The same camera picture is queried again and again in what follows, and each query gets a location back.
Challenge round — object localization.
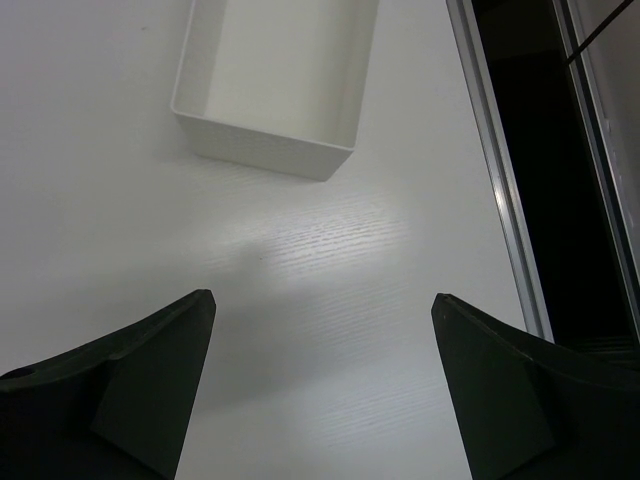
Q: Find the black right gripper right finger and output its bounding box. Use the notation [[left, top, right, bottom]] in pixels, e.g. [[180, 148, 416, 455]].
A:
[[431, 294, 639, 479]]

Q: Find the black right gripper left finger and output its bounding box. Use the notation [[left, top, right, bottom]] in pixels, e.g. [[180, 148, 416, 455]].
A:
[[1, 289, 216, 479]]

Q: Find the white storage box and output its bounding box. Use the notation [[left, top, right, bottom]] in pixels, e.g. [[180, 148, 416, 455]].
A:
[[171, 1, 379, 181]]

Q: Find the aluminium table frame rail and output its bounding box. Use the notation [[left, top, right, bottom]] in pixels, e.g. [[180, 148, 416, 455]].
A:
[[446, 0, 554, 342]]

